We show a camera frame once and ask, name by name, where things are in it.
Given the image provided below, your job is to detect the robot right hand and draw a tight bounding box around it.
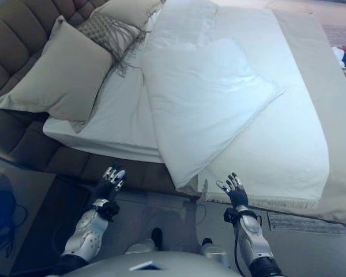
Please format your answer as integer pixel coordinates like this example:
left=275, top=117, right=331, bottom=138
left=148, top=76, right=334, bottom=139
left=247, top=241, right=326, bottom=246
left=216, top=172, right=249, bottom=207

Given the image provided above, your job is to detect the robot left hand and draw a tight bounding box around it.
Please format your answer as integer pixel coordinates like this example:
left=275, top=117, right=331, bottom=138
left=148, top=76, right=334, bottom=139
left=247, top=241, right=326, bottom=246
left=93, top=163, right=127, bottom=203

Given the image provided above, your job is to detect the white duvet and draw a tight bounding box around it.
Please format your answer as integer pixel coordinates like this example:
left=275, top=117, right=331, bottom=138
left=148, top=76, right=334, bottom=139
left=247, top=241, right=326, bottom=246
left=141, top=0, right=329, bottom=203

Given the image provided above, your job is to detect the wooden nightstand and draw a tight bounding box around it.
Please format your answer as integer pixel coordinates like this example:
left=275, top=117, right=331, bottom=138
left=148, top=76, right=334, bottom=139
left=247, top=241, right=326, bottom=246
left=0, top=154, right=90, bottom=275

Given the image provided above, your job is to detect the white fitted sheet mattress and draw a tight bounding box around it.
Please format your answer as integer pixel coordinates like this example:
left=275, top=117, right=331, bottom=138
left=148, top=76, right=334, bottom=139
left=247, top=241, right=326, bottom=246
left=42, top=17, right=165, bottom=164

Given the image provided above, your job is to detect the printed paper sheet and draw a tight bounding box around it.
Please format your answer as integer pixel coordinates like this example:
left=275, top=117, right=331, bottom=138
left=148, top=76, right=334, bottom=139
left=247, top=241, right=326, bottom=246
left=266, top=210, right=346, bottom=234

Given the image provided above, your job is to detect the large beige pillow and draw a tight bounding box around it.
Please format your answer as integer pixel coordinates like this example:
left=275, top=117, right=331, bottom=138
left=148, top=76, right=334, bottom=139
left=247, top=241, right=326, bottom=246
left=0, top=16, right=113, bottom=134

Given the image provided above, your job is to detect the beige bedspread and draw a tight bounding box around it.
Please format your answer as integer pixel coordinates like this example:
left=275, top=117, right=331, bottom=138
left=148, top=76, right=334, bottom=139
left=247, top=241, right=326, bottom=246
left=175, top=8, right=346, bottom=229

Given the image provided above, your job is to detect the woven fringed grey cushion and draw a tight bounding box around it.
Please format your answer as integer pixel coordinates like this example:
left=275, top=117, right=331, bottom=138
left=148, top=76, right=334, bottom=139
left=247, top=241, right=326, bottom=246
left=74, top=13, right=151, bottom=77

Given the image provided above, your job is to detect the small beige pillow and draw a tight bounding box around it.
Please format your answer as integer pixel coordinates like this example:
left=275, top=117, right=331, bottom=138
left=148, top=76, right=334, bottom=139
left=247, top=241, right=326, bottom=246
left=89, top=0, right=164, bottom=29

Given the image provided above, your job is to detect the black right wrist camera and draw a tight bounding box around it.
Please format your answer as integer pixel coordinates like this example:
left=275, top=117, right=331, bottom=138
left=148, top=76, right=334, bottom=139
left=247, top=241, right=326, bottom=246
left=223, top=207, right=240, bottom=224

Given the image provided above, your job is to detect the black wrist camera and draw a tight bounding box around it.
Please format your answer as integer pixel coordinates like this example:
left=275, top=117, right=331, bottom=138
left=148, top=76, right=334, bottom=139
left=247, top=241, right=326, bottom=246
left=96, top=201, right=121, bottom=222
left=223, top=207, right=240, bottom=224

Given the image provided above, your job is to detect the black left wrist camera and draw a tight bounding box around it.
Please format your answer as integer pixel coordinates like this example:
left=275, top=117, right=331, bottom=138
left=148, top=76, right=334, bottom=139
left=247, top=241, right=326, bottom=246
left=96, top=201, right=121, bottom=222

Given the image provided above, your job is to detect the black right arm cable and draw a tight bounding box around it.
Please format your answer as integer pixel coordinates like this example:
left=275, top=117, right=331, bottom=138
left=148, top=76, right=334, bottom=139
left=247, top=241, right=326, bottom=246
left=232, top=219, right=245, bottom=275

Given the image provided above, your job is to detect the black lamp base with cables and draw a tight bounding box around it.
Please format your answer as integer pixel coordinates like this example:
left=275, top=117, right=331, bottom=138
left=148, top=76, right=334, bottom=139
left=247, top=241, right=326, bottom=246
left=0, top=173, right=27, bottom=257

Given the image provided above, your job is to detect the brown tufted bed frame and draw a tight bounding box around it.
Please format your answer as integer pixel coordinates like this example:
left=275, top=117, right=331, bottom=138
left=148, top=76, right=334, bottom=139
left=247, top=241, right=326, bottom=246
left=0, top=0, right=200, bottom=197

